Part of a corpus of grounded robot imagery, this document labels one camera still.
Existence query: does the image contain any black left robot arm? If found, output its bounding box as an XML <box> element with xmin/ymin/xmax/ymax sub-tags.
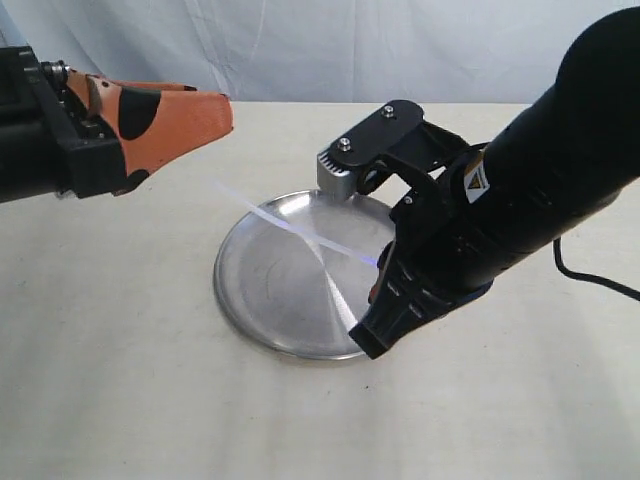
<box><xmin>1</xmin><ymin>46</ymin><xmax>233</xmax><ymax>202</ymax></box>

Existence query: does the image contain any cream tablecloth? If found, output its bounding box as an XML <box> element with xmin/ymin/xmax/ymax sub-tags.
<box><xmin>1</xmin><ymin>102</ymin><xmax>639</xmax><ymax>479</ymax></box>

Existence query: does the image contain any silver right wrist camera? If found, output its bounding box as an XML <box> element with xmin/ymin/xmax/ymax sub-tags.
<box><xmin>316</xmin><ymin>146</ymin><xmax>363</xmax><ymax>202</ymax></box>

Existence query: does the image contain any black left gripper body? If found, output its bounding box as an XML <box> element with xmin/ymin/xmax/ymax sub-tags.
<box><xmin>19</xmin><ymin>47</ymin><xmax>125</xmax><ymax>198</ymax></box>

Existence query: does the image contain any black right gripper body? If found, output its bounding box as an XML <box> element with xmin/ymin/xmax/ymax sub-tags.
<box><xmin>349</xmin><ymin>100</ymin><xmax>489</xmax><ymax>359</ymax></box>

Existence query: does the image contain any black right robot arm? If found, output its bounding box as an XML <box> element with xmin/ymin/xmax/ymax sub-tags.
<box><xmin>350</xmin><ymin>7</ymin><xmax>639</xmax><ymax>359</ymax></box>

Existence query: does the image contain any pale blue backdrop cloth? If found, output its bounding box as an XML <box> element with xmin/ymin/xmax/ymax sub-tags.
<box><xmin>1</xmin><ymin>0</ymin><xmax>624</xmax><ymax>103</ymax></box>

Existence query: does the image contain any black camera cable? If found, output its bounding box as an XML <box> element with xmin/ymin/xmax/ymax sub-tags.
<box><xmin>552</xmin><ymin>237</ymin><xmax>640</xmax><ymax>302</ymax></box>

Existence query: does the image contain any clear plastic straw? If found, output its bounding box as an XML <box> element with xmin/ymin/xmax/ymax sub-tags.
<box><xmin>212</xmin><ymin>179</ymin><xmax>377</xmax><ymax>267</ymax></box>

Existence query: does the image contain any round stainless steel plate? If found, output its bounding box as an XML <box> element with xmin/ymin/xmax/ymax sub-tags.
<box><xmin>212</xmin><ymin>189</ymin><xmax>393</xmax><ymax>361</ymax></box>

